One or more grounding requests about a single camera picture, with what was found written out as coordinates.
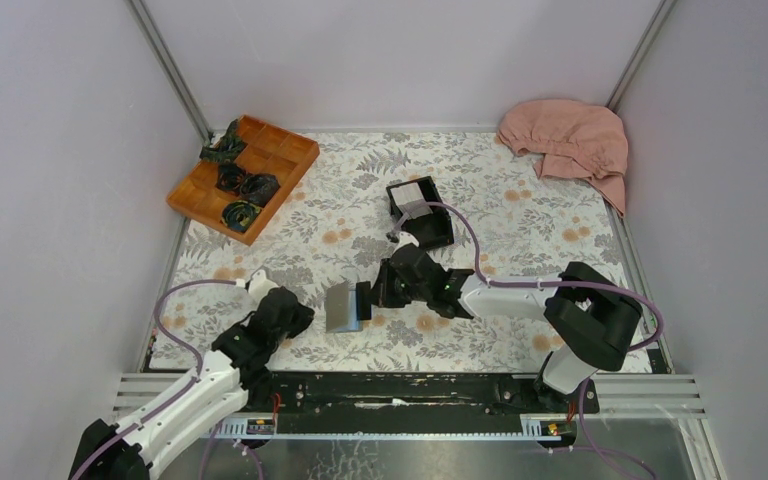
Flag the grey leather card holder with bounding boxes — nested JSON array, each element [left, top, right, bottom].
[[324, 282, 362, 334]]

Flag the black card tray box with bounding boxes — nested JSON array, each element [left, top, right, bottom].
[[386, 176, 454, 251]]

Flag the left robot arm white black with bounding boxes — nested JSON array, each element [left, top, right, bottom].
[[69, 286, 314, 479]]

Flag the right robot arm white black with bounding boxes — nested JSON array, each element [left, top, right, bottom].
[[347, 244, 643, 412]]

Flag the white card stack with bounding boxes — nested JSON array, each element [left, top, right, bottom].
[[391, 182, 433, 219]]

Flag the floral patterned table mat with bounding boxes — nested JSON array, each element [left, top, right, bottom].
[[147, 133, 626, 373]]

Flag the dark rolled tie bottom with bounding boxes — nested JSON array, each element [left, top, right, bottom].
[[221, 200, 262, 233]]

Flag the dark rolled tie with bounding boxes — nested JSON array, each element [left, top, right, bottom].
[[221, 200, 262, 233], [199, 118, 247, 164], [238, 173, 281, 207], [215, 163, 248, 195]]

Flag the dark rolled tie middle right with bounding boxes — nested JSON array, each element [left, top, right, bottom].
[[238, 173, 281, 207]]

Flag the dark rolled tie middle left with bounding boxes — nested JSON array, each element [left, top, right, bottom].
[[215, 163, 248, 195]]

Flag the orange wooden compartment tray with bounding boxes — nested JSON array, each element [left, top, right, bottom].
[[167, 115, 320, 245]]

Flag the dark rolled tie top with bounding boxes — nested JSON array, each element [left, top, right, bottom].
[[199, 118, 247, 164]]

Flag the pink crumpled cloth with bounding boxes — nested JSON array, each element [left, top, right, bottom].
[[497, 99, 629, 216]]

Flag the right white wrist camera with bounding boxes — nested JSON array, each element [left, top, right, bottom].
[[387, 230, 419, 250]]

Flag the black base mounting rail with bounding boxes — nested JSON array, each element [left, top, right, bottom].
[[240, 371, 600, 435]]

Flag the aluminium frame rail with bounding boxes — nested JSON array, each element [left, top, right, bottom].
[[113, 372, 707, 442]]

